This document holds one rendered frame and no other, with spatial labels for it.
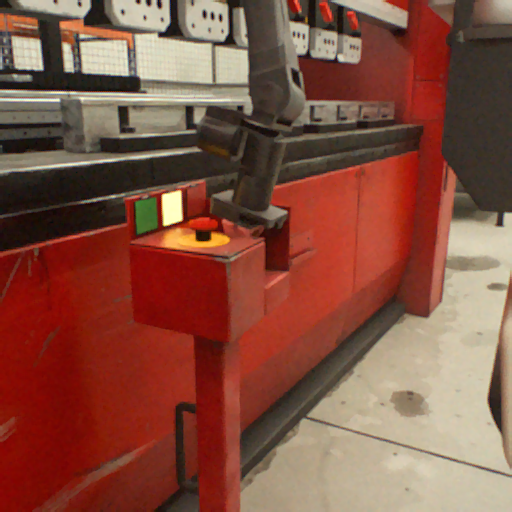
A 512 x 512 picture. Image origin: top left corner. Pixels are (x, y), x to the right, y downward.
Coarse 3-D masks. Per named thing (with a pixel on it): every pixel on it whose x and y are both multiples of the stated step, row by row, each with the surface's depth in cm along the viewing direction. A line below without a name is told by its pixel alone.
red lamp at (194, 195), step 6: (198, 186) 85; (192, 192) 84; (198, 192) 85; (192, 198) 84; (198, 198) 86; (192, 204) 84; (198, 204) 86; (192, 210) 84; (198, 210) 86; (192, 216) 85
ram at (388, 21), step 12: (336, 0) 166; (348, 0) 173; (384, 0) 198; (396, 0) 209; (408, 0) 220; (372, 12) 191; (384, 12) 200; (372, 24) 212; (384, 24) 212; (396, 24) 213
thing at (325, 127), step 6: (306, 126) 161; (312, 126) 160; (318, 126) 159; (324, 126) 162; (330, 126) 166; (336, 126) 169; (342, 126) 173; (348, 126) 177; (354, 126) 182; (306, 132) 162; (312, 132) 160; (318, 132) 160; (324, 132) 163; (330, 132) 166
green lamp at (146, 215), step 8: (144, 200) 73; (152, 200) 75; (136, 208) 72; (144, 208) 73; (152, 208) 75; (136, 216) 72; (144, 216) 74; (152, 216) 75; (144, 224) 74; (152, 224) 76
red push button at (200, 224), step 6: (192, 222) 71; (198, 222) 71; (204, 222) 71; (210, 222) 71; (216, 222) 72; (192, 228) 71; (198, 228) 70; (204, 228) 70; (210, 228) 71; (198, 234) 72; (204, 234) 71; (210, 234) 72; (198, 240) 72; (204, 240) 72; (210, 240) 72
